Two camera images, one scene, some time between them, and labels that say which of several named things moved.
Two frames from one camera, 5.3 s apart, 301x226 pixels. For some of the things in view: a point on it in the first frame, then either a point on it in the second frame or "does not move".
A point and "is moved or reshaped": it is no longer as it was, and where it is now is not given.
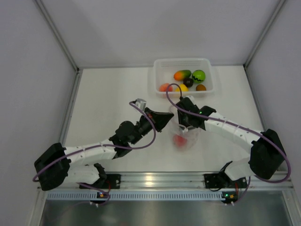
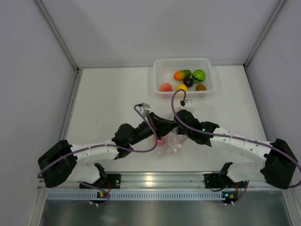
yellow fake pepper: (183, 88) does not move
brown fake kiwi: (201, 87) does not move
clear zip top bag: (185, 139) is moved or reshaped
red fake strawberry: (179, 141) → (160, 142)
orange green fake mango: (180, 75) does not move
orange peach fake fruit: (163, 87) does not move
